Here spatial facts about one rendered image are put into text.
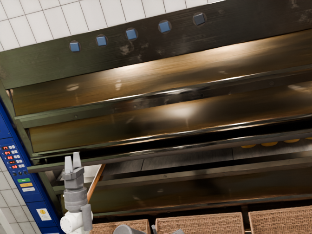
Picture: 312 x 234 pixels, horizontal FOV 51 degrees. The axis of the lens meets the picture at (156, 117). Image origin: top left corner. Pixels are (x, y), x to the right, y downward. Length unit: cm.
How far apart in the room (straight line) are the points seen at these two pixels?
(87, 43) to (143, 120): 52
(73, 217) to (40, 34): 97
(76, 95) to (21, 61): 34
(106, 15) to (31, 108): 72
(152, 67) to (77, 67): 40
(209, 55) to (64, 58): 76
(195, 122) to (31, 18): 101
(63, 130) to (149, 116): 54
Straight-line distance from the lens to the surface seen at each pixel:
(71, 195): 133
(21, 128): 217
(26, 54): 193
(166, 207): 216
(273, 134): 174
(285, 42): 173
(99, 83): 184
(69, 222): 134
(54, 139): 210
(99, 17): 172
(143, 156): 181
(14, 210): 264
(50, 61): 188
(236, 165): 199
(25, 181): 236
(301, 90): 183
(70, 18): 177
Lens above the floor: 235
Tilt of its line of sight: 25 degrees down
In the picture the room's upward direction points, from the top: 15 degrees counter-clockwise
